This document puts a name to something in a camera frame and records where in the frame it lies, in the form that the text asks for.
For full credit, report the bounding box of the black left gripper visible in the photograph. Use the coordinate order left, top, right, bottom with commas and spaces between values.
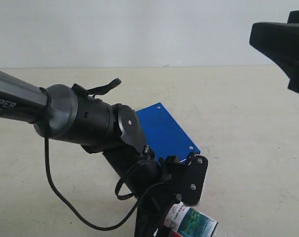
134, 152, 208, 237

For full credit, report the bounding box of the clear plastic bottle red cap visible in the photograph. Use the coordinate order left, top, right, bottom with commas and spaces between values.
154, 202, 218, 237

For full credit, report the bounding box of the blue binder folder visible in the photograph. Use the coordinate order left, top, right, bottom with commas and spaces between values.
103, 102, 201, 178

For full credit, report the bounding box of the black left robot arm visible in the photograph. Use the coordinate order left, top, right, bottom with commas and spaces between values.
0, 71, 208, 237

